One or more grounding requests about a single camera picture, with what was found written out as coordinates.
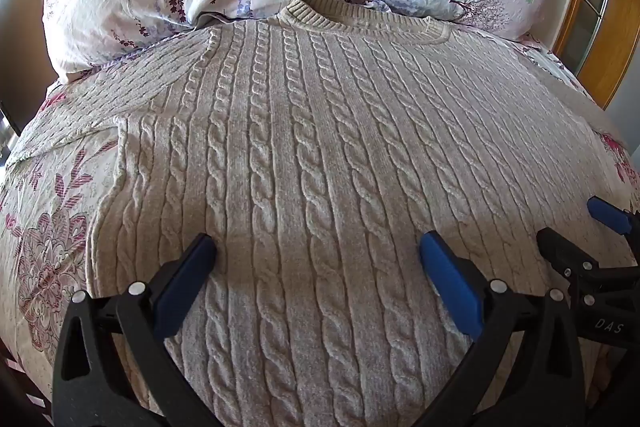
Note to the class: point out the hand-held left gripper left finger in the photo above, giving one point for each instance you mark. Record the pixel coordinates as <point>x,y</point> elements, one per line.
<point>186,279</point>

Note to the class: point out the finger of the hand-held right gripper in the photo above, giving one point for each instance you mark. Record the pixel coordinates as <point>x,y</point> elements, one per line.
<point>607,214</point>
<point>565,252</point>

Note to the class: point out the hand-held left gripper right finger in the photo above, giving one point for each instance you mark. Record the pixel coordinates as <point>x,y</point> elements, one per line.
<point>447,279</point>

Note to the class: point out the floral bed sheet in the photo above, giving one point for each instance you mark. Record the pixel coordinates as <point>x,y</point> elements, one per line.
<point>45,217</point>

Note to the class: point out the wooden cabinet with glass panel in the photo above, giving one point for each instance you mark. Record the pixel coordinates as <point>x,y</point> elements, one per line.
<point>595,7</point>

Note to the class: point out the dark object with metal part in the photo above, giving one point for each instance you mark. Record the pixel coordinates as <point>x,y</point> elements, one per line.
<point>7,127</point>

